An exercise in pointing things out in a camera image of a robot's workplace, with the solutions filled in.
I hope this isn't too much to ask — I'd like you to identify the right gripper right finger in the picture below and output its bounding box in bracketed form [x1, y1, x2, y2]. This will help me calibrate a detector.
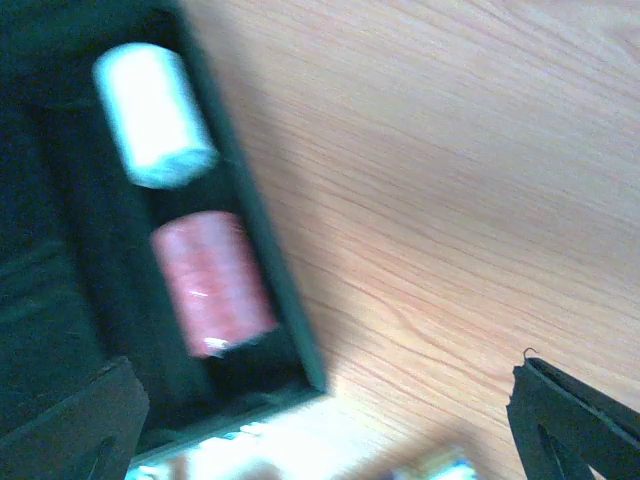
[507, 357, 639, 479]

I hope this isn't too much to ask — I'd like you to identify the red poker chip stack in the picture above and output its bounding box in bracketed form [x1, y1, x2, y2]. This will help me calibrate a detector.
[151, 211, 278, 358]

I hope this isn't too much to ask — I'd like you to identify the white poker chip stack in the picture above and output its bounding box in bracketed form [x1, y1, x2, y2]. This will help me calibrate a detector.
[92, 43, 219, 189]

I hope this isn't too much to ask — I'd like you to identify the black poker set case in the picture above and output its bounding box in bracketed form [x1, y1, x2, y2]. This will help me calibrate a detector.
[1, 1, 327, 463]

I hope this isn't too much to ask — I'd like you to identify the blue yellow card deck box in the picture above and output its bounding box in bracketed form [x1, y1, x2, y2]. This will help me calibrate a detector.
[384, 447, 481, 480]

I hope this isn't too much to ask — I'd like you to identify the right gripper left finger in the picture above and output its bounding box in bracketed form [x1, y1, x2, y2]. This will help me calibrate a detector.
[1, 357, 149, 479]

